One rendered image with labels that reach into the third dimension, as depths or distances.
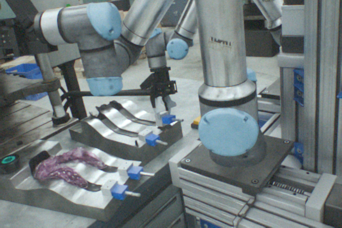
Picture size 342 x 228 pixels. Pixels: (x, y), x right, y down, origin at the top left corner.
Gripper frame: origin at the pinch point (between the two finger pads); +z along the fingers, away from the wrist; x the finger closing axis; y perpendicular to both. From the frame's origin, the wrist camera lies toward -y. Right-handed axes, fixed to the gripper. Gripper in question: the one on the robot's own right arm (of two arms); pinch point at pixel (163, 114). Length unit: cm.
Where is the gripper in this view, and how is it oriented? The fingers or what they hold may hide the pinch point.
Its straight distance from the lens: 139.9
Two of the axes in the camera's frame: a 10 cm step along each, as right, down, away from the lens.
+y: 7.3, 0.1, -6.8
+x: 6.6, -2.5, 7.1
